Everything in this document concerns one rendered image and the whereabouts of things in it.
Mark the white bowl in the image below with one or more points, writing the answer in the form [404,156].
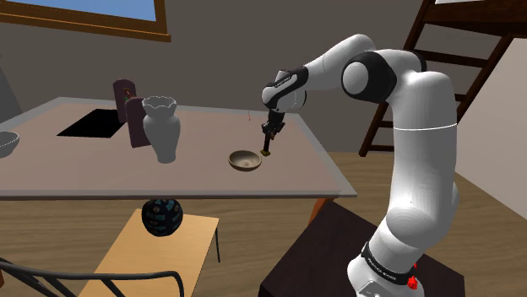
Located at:
[6,143]

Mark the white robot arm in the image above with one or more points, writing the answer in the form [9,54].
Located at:
[424,164]

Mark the dark purple box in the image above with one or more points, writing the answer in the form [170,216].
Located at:
[122,92]
[135,123]

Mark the light wooden bench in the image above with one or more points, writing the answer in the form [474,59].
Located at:
[156,255]

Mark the white scalloped vase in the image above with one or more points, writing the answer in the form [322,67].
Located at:
[162,131]

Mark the wooden framed window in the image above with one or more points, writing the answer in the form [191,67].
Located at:
[82,16]

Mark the small yellow-brown object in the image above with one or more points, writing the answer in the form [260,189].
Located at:
[266,154]

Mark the dark wooden ladder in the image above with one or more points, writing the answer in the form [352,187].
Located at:
[448,57]

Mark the black metal chair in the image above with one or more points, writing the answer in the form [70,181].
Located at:
[103,276]

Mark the dark robot stand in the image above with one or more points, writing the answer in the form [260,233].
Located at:
[321,259]

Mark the dark patterned ball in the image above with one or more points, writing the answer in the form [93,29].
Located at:
[162,218]

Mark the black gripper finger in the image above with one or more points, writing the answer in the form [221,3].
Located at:
[266,144]

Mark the grey-topped table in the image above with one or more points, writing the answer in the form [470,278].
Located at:
[82,168]

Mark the tan wooden bowl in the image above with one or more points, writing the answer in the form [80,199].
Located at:
[245,161]

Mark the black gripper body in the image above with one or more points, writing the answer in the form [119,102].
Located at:
[274,123]

